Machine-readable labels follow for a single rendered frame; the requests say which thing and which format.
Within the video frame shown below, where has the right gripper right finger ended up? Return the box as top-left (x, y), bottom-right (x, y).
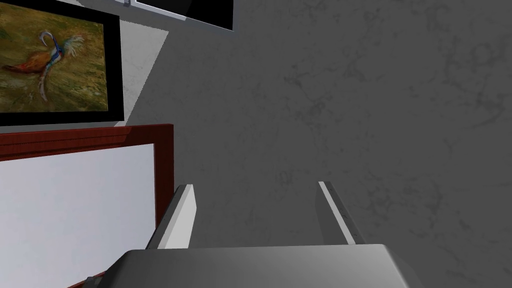
top-left (314, 181), bottom-right (367, 246)

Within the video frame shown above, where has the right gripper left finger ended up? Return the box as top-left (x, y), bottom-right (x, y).
top-left (145, 183), bottom-right (198, 250)

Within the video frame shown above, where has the black framed bird painting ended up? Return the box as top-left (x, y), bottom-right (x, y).
top-left (0, 0), bottom-right (125, 127)

